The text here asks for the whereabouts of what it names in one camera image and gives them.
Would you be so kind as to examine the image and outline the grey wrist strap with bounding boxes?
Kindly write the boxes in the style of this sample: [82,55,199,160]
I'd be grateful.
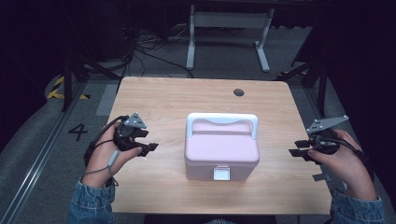
[83,149,120,188]

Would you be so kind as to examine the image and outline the black tripod stand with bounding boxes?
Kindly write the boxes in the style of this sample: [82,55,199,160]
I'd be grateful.
[60,52,122,113]
[275,57,331,118]

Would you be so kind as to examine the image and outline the yellow black floor tape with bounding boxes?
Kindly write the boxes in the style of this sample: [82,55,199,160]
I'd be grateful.
[46,76,92,101]

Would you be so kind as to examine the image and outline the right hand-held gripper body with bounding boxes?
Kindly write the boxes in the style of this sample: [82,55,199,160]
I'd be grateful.
[305,115,350,156]

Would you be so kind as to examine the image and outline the metal floor rail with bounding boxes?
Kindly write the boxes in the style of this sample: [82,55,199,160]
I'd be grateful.
[0,82,90,224]

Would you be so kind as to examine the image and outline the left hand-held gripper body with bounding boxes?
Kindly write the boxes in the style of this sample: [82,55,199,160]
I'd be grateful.
[112,112,148,152]

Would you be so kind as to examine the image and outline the person's right hand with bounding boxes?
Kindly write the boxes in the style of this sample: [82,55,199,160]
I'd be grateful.
[307,129,378,202]

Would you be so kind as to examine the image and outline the pink storage box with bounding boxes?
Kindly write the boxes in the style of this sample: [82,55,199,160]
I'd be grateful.
[184,112,261,182]

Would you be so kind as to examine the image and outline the white metal desk frame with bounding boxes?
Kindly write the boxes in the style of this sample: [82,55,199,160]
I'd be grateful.
[185,4,276,74]

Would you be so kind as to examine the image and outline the person's left hand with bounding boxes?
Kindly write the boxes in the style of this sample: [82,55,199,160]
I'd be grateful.
[81,120,144,189]

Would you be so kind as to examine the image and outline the black floor cables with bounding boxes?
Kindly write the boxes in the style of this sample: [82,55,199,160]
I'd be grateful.
[116,27,195,94]

